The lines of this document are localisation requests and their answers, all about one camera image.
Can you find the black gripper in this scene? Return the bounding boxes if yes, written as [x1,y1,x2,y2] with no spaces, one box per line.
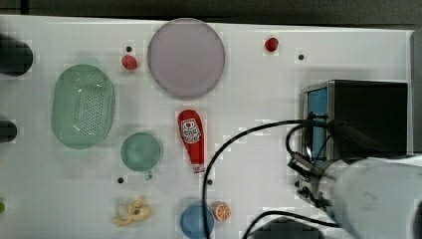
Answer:
[288,151,335,209]

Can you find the black toaster oven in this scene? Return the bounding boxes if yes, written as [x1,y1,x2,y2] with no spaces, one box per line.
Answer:
[302,80,408,161]

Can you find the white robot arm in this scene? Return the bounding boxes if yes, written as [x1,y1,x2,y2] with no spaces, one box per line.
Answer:
[289,152,422,239]

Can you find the orange half slice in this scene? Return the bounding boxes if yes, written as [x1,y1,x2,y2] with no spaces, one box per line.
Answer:
[212,201,231,222]

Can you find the blue cup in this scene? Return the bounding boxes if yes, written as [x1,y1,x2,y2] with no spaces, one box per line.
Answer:
[179,202,215,239]

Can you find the red ketchup bottle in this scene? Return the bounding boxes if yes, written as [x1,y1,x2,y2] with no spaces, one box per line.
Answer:
[177,110,205,175]

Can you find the red toy strawberry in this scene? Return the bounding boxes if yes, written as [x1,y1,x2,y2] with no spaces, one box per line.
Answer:
[265,38,279,53]

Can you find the green mug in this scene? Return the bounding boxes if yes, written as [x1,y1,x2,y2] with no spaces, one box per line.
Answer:
[120,132,162,180]

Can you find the peeled toy banana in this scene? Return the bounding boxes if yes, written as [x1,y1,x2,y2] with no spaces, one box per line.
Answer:
[111,197,152,227]

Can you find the lilac round plate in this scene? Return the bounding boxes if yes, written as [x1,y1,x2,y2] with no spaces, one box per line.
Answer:
[147,18,225,99]

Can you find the red toy tomato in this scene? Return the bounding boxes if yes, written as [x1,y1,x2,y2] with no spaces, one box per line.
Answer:
[121,55,138,71]

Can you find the green perforated colander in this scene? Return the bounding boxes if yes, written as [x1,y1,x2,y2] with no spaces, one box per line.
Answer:
[51,64,114,149]

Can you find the black cylinder cup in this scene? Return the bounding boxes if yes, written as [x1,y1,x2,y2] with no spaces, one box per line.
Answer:
[0,120,18,143]

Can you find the green toy pepper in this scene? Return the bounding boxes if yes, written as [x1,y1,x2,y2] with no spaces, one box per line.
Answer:
[0,202,5,214]

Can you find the black utensil holder cup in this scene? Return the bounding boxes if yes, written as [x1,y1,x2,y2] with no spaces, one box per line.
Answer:
[0,35,34,77]

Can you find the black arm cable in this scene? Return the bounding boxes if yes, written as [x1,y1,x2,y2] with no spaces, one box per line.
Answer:
[202,114,376,239]

